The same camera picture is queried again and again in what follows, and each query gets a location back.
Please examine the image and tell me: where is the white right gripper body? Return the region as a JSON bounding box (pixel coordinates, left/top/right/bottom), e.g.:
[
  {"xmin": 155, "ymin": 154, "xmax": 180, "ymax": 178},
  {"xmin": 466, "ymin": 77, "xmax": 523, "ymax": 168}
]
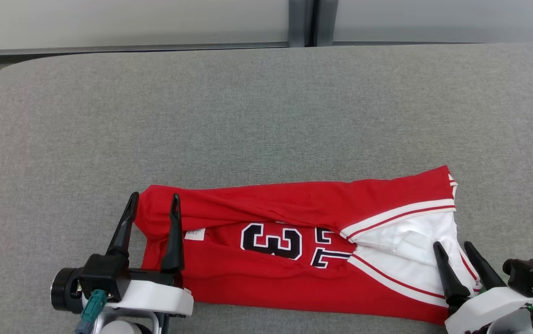
[{"xmin": 443, "ymin": 286, "xmax": 533, "ymax": 334}]

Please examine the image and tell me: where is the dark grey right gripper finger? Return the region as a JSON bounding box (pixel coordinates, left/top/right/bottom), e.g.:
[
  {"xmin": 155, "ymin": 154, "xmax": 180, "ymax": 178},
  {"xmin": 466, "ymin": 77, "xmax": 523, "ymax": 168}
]
[
  {"xmin": 433, "ymin": 241, "xmax": 471, "ymax": 307},
  {"xmin": 463, "ymin": 241, "xmax": 507, "ymax": 291}
]

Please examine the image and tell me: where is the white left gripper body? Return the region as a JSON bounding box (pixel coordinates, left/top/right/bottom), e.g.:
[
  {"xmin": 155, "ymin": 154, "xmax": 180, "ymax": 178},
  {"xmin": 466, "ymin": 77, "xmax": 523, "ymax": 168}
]
[{"xmin": 108, "ymin": 268, "xmax": 194, "ymax": 319}]

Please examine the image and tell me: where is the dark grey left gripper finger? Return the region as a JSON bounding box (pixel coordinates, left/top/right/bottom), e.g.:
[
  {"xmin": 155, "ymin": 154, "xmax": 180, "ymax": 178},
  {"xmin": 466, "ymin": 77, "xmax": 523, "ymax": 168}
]
[
  {"xmin": 106, "ymin": 192, "xmax": 140, "ymax": 259},
  {"xmin": 161, "ymin": 193, "xmax": 185, "ymax": 274}
]

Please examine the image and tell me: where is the red numbered basketball jersey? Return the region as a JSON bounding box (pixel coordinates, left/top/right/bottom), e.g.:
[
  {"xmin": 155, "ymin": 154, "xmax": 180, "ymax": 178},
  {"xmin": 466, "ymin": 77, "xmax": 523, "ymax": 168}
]
[{"xmin": 134, "ymin": 165, "xmax": 483, "ymax": 325}]

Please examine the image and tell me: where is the teal left camera connector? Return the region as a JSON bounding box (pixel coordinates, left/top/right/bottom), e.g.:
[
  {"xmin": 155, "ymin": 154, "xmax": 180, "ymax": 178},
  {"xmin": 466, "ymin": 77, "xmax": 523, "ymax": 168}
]
[{"xmin": 81, "ymin": 289, "xmax": 109, "ymax": 323}]

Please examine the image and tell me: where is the grey partition base rail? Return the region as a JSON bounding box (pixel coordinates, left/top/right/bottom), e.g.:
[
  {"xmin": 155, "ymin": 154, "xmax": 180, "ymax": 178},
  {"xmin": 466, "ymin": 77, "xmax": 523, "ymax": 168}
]
[
  {"xmin": 334, "ymin": 40, "xmax": 485, "ymax": 46},
  {"xmin": 0, "ymin": 42, "xmax": 290, "ymax": 58}
]

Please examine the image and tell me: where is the grey partition post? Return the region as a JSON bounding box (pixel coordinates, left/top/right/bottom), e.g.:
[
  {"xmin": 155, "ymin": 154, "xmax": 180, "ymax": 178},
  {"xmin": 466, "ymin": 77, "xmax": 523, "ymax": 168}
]
[
  {"xmin": 316, "ymin": 0, "xmax": 340, "ymax": 47},
  {"xmin": 288, "ymin": 0, "xmax": 314, "ymax": 48}
]

